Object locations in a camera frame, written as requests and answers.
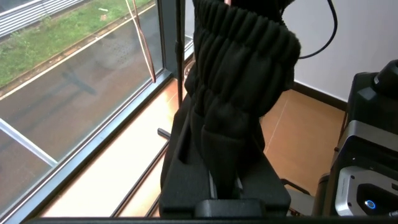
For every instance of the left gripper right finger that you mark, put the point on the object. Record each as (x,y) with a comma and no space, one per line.
(267,186)

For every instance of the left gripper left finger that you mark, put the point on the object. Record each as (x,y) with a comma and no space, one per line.
(183,186)

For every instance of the window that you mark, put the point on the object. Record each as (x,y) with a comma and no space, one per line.
(77,77)

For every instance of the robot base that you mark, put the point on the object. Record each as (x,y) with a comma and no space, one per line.
(367,149)

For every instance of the black garment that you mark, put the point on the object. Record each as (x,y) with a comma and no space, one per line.
(242,77)

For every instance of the black clothes rack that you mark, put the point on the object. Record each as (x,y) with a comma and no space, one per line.
(179,62)

